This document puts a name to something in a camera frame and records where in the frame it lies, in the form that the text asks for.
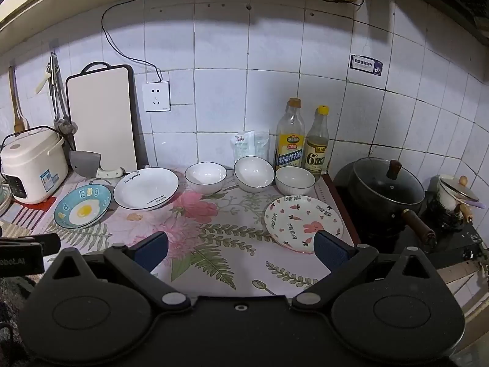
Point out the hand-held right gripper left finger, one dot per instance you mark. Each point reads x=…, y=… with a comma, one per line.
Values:
x=152, y=250

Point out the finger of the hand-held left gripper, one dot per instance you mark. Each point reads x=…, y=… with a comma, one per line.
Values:
x=50, y=242

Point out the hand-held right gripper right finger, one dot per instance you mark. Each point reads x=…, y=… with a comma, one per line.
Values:
x=329, y=248

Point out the pink rabbit print plate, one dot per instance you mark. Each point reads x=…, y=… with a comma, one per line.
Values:
x=298, y=218

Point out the blue fried egg plate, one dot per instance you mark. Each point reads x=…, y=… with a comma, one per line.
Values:
x=82, y=210

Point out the white plate black rim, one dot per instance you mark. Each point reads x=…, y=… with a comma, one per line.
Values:
x=147, y=189

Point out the white bowl black rim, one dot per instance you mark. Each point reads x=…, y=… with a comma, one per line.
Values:
x=295, y=179
x=205, y=176
x=254, y=172

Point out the floral table cover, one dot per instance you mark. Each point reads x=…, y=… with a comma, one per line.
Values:
x=229, y=237

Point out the white rice cooker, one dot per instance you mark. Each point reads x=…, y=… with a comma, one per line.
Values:
x=34, y=160

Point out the small vinegar bottle yellow cap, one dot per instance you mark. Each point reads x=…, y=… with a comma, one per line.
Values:
x=316, y=149

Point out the large yellow label bottle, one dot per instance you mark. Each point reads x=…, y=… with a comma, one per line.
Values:
x=289, y=141

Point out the small white enamel pot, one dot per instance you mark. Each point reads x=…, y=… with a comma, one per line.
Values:
x=447, y=198

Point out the white cutting board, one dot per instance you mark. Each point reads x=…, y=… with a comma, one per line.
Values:
x=101, y=122

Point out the hanging metal utensils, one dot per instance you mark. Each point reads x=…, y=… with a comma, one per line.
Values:
x=57, y=99

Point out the wooden spatula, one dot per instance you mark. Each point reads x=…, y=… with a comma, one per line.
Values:
x=16, y=103

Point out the white wall socket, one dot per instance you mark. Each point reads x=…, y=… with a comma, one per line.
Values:
x=156, y=96

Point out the blue white wall sticker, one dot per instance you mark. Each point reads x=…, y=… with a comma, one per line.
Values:
x=366, y=65

